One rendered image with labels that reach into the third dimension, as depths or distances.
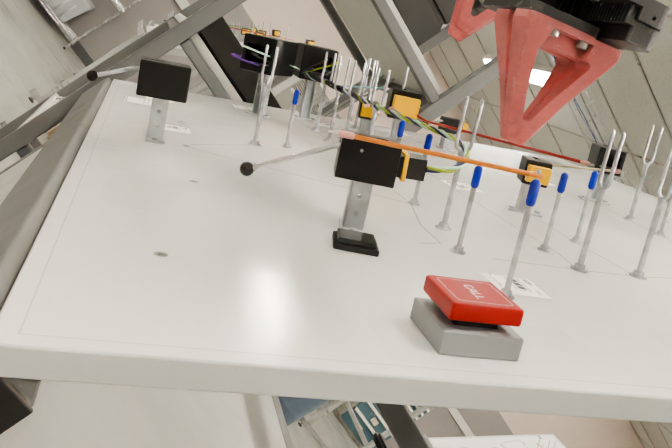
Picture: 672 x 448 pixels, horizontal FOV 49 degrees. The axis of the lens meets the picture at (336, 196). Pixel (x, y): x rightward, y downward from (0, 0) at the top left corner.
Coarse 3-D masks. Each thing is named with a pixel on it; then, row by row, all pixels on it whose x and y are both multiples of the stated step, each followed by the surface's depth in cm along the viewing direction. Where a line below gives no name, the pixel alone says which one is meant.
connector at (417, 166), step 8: (400, 160) 68; (416, 160) 68; (424, 160) 68; (400, 168) 68; (408, 168) 68; (416, 168) 68; (424, 168) 68; (400, 176) 68; (408, 176) 68; (416, 176) 68; (424, 176) 69
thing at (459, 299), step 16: (432, 288) 48; (448, 288) 47; (464, 288) 48; (480, 288) 49; (496, 288) 50; (448, 304) 46; (464, 304) 45; (480, 304) 46; (496, 304) 46; (512, 304) 47; (464, 320) 46; (480, 320) 46; (496, 320) 46; (512, 320) 46
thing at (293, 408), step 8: (280, 400) 509; (288, 400) 509; (296, 400) 509; (304, 400) 510; (312, 400) 512; (320, 400) 515; (328, 400) 520; (288, 408) 509; (296, 408) 511; (304, 408) 513; (312, 408) 517; (288, 416) 512; (296, 416) 515; (288, 424) 518
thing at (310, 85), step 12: (300, 48) 142; (312, 48) 138; (324, 48) 139; (300, 60) 140; (312, 60) 143; (336, 60) 140; (300, 72) 139; (312, 72) 140; (324, 72) 144; (312, 84) 145; (312, 96) 145; (300, 108) 146; (312, 120) 145
